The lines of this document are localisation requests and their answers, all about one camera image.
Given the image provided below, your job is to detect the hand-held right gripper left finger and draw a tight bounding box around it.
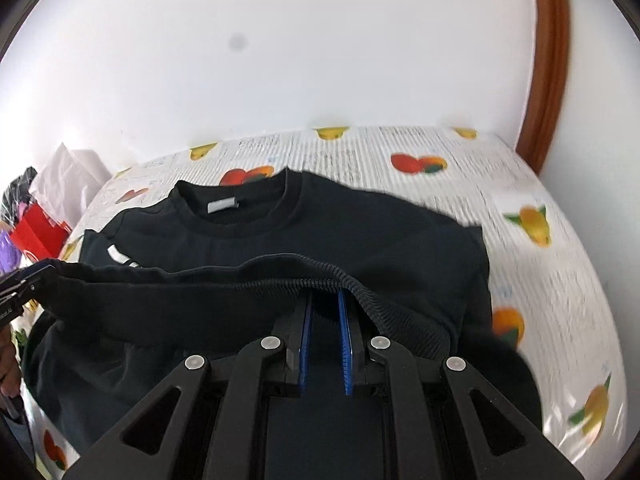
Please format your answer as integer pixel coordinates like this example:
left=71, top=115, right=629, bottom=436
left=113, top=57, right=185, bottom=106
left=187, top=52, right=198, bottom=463
left=62, top=292, right=316, bottom=480

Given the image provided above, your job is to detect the person's left hand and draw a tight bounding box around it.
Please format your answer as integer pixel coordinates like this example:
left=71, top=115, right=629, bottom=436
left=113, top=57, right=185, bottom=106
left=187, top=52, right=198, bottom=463
left=0, top=330, right=23, bottom=398

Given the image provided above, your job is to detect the white plastic bag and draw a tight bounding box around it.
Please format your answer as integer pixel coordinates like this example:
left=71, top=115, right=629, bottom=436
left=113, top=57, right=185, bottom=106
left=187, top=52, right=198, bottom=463
left=30, top=142, right=113, bottom=228

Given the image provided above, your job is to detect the red paper bag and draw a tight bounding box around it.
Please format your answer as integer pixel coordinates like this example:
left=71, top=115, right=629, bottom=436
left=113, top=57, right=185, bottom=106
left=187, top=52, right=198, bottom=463
left=10, top=205, right=73, bottom=261

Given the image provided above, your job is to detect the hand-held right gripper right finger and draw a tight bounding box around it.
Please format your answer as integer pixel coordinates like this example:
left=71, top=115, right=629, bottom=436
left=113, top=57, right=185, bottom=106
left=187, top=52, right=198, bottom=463
left=337, top=290, right=588, bottom=480

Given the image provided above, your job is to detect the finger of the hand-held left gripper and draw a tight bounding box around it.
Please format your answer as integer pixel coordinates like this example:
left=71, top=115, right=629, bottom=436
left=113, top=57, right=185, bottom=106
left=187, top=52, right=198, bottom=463
left=17, top=258, right=62, bottom=281
left=0, top=274, right=48, bottom=306

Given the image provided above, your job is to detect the wooden door frame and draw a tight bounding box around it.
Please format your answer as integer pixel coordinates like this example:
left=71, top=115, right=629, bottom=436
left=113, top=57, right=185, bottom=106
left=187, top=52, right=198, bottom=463
left=515, top=0, right=571, bottom=176

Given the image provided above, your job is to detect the purple cloth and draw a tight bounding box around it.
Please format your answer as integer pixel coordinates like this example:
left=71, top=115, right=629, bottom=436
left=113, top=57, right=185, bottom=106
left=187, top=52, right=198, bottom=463
left=0, top=227, right=23, bottom=273

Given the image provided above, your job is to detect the black sweatshirt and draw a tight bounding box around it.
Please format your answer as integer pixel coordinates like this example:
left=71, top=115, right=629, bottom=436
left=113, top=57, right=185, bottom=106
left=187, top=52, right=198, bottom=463
left=22, top=167, right=543, bottom=471

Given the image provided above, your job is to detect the fruit print tablecloth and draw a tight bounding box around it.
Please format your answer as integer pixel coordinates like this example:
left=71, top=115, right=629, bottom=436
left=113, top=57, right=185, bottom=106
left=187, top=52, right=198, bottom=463
left=25, top=125, right=631, bottom=480

